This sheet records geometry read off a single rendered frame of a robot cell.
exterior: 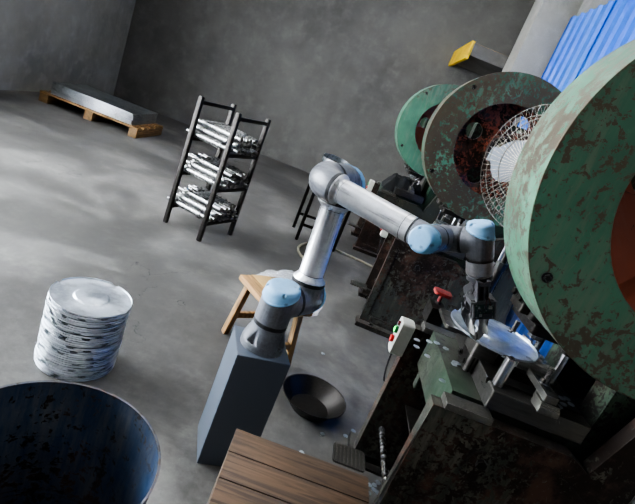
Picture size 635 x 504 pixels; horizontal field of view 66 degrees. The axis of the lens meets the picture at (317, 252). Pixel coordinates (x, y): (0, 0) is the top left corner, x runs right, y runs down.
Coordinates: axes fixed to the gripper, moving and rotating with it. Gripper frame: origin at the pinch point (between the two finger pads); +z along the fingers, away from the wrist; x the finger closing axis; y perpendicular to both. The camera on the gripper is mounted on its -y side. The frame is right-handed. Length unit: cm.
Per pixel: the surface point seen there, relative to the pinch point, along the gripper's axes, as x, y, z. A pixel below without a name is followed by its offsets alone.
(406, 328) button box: -16.9, -30.9, 12.3
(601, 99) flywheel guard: 12, 36, -66
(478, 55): 140, -543, -109
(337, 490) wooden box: -43, 28, 29
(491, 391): 1.6, 11.5, 11.7
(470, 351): 0.2, -6.9, 9.2
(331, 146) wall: -57, -673, 3
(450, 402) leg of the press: -10.7, 15.9, 11.8
